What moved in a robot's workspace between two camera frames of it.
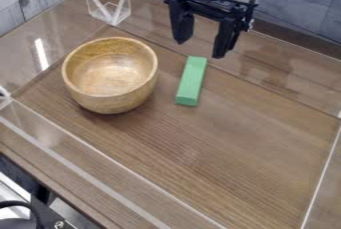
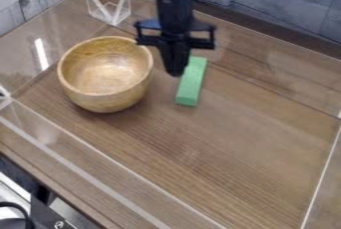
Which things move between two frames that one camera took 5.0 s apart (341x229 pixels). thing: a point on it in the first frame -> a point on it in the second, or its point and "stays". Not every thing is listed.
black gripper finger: x=226 y=37 -> x=181 y=57
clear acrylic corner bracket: x=110 y=12 stays
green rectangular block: x=193 y=80 stays
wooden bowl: x=110 y=73 stays
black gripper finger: x=182 y=21 -> x=170 y=56
